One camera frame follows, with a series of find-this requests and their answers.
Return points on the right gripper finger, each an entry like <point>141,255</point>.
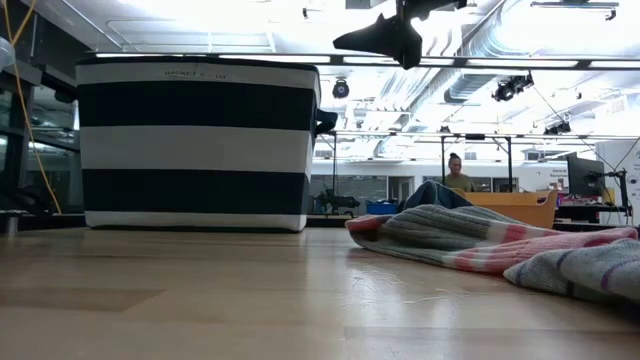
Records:
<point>395,42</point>

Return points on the blue sock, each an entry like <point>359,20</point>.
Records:
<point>435,195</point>

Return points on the grey pink striped sock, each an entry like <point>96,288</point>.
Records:
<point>440,230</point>

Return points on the black ceiling spotlight cluster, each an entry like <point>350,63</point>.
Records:
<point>510,87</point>

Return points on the person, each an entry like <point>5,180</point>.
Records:
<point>457,180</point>

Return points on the blue storage bin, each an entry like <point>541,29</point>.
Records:
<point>381,208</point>

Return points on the orange plastic tray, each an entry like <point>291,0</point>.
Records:
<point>520,210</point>

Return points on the navy white striped fabric basket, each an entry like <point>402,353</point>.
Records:
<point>195,145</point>

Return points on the black computer monitor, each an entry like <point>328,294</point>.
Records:
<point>585,175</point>

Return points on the grey purple striped sock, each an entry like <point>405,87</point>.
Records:
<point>575,275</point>

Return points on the metal frame crossbar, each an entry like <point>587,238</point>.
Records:
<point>500,62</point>

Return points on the black background metal frame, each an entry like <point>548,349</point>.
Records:
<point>443,150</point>

